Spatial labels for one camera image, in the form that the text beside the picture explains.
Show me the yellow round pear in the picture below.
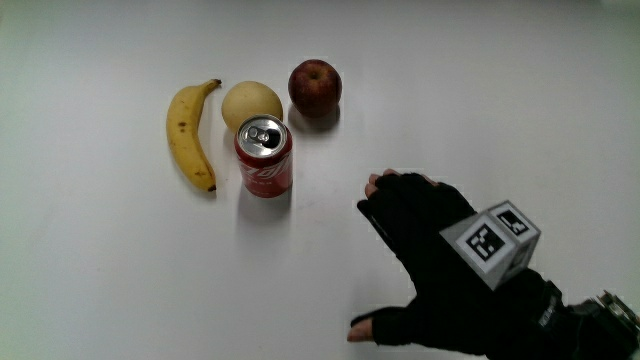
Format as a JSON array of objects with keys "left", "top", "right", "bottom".
[{"left": 221, "top": 80, "right": 284, "bottom": 134}]

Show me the person's right forearm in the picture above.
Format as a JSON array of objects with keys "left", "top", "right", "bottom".
[{"left": 537, "top": 290, "right": 640, "bottom": 360}]

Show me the person's right hand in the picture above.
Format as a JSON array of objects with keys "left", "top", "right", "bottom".
[{"left": 346, "top": 168, "right": 566, "bottom": 359}]

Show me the yellow banana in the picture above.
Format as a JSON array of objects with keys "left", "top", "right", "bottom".
[{"left": 165, "top": 78, "right": 223, "bottom": 193}]

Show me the red apple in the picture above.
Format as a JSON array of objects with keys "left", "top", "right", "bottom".
[{"left": 287, "top": 59, "right": 344, "bottom": 119}]

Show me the red cola can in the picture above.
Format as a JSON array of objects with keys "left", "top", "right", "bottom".
[{"left": 233, "top": 114, "right": 294, "bottom": 199}]

